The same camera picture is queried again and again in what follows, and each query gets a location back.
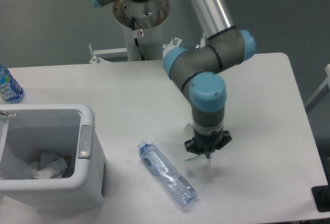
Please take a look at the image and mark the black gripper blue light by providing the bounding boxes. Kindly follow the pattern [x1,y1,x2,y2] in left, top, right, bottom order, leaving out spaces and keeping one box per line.
[185,130,232,159]

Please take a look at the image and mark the clear plastic bottle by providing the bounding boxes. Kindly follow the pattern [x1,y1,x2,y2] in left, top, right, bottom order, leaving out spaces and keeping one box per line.
[137,141,197,208]

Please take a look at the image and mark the white paper wrapper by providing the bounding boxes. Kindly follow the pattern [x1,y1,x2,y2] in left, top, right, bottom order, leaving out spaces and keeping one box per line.
[184,123,211,173]

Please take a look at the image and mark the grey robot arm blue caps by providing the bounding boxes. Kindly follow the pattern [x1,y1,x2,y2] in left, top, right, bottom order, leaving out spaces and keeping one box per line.
[90,0,256,157]

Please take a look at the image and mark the white paper trash in can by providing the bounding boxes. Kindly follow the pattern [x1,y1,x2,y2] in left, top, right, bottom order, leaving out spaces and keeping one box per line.
[29,151,73,179]

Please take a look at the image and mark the white plastic trash can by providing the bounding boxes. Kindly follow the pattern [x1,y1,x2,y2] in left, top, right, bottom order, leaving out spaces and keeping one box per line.
[1,104,107,210]

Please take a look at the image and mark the black object at table edge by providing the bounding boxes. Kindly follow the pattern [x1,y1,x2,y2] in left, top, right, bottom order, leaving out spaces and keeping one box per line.
[311,185,329,213]

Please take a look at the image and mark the blue labelled water bottle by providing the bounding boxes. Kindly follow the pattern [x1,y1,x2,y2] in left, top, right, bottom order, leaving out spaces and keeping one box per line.
[1,65,24,104]

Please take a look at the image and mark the white frame at right edge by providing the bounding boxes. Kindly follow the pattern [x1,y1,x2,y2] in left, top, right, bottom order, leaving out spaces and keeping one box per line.
[305,64,329,113]

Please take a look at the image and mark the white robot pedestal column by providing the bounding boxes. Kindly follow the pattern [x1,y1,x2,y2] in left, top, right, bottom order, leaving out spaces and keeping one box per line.
[113,0,170,61]

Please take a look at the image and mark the white table frame bracket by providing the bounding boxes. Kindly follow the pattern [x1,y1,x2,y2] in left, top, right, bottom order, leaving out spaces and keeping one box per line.
[88,31,208,64]

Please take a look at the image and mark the black cable on pedestal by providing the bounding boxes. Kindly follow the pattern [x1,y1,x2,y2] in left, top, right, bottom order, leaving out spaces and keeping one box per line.
[130,16,145,61]

